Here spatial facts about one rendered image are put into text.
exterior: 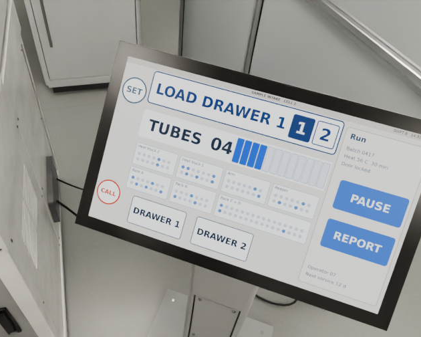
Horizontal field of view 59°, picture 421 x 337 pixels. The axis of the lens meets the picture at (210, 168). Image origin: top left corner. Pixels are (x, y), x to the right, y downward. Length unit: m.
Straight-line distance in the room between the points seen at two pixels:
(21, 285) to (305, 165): 0.71
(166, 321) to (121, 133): 1.07
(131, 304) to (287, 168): 1.18
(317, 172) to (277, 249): 0.13
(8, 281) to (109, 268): 0.79
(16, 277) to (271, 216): 0.62
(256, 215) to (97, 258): 1.25
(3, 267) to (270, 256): 0.59
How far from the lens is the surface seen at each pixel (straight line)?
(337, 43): 1.33
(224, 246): 0.60
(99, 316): 1.64
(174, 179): 0.60
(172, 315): 1.58
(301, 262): 0.60
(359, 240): 0.60
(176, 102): 0.60
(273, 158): 0.57
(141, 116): 0.61
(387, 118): 0.59
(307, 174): 0.58
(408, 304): 1.95
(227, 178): 0.58
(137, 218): 0.63
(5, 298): 1.08
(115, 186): 0.63
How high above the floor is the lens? 1.50
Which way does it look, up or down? 46 degrees down
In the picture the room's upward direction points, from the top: 8 degrees clockwise
